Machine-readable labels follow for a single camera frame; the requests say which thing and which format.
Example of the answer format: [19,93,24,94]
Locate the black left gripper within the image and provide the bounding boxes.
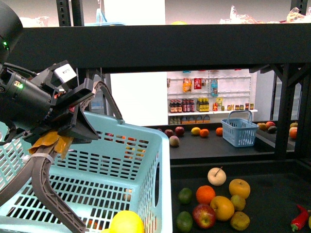
[23,60,99,144]

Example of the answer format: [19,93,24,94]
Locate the grey basket handle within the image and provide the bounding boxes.
[0,81,125,233]

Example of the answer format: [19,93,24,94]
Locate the light blue shopping basket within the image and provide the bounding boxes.
[0,112,173,233]

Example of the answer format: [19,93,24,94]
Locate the yellow lemon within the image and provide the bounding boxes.
[101,210,144,233]

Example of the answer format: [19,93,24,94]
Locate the far white goods shelf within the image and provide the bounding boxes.
[167,69,257,125]

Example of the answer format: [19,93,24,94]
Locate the white zip tie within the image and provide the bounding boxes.
[29,152,54,166]

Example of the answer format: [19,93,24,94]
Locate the green lime upper centre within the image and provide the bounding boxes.
[178,187,192,205]

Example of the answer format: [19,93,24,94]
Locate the green lime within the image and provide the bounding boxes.
[176,211,193,233]
[178,187,192,205]

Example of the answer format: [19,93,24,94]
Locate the green lime lower centre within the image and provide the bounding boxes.
[176,211,193,233]

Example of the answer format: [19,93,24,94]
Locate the small orange centre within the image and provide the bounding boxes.
[196,185,216,205]

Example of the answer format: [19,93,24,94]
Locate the white pear with stem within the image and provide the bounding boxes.
[207,167,226,186]

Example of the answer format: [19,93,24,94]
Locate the red apple centre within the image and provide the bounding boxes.
[192,204,216,229]

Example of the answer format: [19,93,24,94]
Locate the small blue basket far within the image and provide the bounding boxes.
[221,110,259,148]

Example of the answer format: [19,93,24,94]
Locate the yellow orange apple centre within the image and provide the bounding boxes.
[210,196,235,221]

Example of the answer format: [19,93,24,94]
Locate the yellow orange apple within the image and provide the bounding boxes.
[210,196,235,221]
[229,179,251,199]

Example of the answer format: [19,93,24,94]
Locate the yellow orange apple right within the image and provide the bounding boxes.
[229,179,251,199]

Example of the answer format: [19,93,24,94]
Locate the brown kiwi upper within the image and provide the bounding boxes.
[230,195,246,211]

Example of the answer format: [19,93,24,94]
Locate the brown kiwi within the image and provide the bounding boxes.
[230,195,246,211]
[230,211,250,232]

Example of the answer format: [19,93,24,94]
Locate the brown kiwi lower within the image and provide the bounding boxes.
[230,211,250,232]

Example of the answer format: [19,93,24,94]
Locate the red chili pepper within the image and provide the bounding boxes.
[290,204,309,232]

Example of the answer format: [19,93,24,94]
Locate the yellow green pear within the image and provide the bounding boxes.
[308,216,311,229]

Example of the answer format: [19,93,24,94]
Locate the orange tape on handle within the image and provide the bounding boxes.
[28,131,74,159]

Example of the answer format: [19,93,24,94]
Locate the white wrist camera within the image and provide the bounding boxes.
[54,64,76,84]

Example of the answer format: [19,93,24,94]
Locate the black shelf frame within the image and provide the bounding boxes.
[7,0,311,168]

